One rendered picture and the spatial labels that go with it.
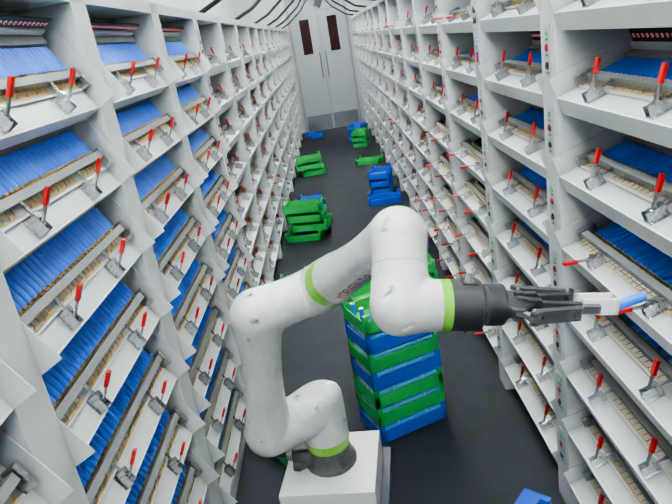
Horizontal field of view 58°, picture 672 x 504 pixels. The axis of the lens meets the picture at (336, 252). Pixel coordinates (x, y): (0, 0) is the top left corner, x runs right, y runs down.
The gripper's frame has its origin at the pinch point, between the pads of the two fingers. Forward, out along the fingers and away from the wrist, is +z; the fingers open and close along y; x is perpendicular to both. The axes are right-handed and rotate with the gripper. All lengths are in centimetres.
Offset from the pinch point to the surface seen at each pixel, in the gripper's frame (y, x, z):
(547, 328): 79, 46, 25
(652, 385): 14.2, 26.0, 22.2
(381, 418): 100, 95, -26
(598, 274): 33.6, 8.1, 16.3
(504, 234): 121, 27, 21
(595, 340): 36.6, 27.2, 19.7
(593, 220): 54, 1, 23
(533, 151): 80, -12, 14
